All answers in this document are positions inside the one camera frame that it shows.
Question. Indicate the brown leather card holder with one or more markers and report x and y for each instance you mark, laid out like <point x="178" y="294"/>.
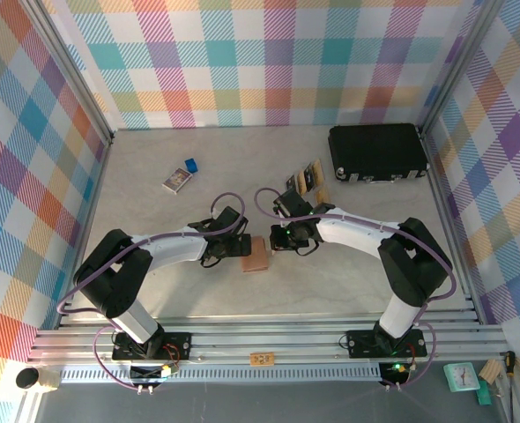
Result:
<point x="255" y="260"/>

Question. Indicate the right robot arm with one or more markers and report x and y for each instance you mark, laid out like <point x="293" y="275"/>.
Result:
<point x="352" y="231"/>

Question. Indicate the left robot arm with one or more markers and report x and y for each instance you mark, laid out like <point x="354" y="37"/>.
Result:
<point x="176" y="249"/>

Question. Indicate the tan credit card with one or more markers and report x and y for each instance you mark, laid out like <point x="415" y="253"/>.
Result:
<point x="323" y="195"/>
<point x="318" y="171"/>
<point x="302" y="181"/>

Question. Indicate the black credit card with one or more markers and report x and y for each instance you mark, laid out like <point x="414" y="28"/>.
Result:
<point x="290" y="181"/>
<point x="309" y="174"/>

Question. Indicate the playing card deck box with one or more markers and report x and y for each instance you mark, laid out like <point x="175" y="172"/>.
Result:
<point x="177" y="180"/>

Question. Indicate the small blue box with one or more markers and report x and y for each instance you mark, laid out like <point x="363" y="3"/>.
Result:
<point x="191" y="164"/>

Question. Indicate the black hard case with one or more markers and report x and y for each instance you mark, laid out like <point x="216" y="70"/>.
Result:
<point x="374" y="150"/>

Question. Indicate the small wooden tag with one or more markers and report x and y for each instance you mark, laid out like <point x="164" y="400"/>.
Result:
<point x="261" y="358"/>

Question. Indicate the small black controller board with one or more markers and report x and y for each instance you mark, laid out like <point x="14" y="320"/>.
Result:
<point x="147" y="372"/>
<point x="394" y="372"/>

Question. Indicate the teal alarm clock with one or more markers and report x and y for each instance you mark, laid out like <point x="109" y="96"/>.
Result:
<point x="462" y="377"/>

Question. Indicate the small wooden block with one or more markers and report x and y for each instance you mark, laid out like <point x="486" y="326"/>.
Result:
<point x="492" y="370"/>

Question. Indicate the black yellow screwdriver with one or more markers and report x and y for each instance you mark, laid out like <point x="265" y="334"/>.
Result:
<point x="510" y="361"/>

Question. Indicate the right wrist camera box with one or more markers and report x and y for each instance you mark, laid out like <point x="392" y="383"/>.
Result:
<point x="277" y="208"/>

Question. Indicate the aluminium rail platform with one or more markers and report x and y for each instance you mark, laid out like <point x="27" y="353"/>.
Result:
<point x="286" y="335"/>

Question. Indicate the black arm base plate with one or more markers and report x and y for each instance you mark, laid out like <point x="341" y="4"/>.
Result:
<point x="176" y="343"/>
<point x="361" y="343"/>

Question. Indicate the aluminium side rail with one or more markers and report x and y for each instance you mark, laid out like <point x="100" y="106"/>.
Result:
<point x="449" y="220"/>

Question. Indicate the aluminium frame post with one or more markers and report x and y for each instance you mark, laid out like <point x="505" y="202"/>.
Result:
<point x="457" y="66"/>
<point x="72" y="72"/>

